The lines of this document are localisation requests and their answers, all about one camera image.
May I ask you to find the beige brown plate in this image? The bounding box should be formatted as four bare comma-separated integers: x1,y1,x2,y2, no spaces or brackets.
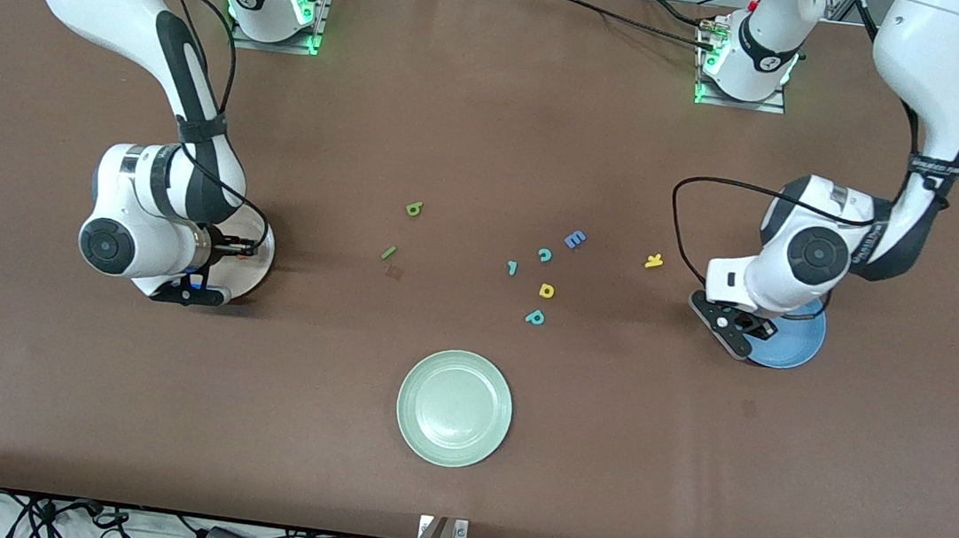
209,204,281,308

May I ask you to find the blue plate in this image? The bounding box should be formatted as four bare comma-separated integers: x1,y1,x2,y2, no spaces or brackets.
744,289,830,374

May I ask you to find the pale green plate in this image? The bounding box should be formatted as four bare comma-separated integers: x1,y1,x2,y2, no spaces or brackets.
391,344,519,474

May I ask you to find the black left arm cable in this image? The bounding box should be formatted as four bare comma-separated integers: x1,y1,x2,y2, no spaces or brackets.
662,174,885,311

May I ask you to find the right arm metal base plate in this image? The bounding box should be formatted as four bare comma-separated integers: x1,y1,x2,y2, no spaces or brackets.
228,0,335,58

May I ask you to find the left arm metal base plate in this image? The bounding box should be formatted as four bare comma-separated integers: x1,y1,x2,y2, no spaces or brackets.
693,12,796,116

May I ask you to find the black cable on table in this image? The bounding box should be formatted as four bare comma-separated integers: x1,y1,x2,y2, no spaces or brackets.
549,0,720,52

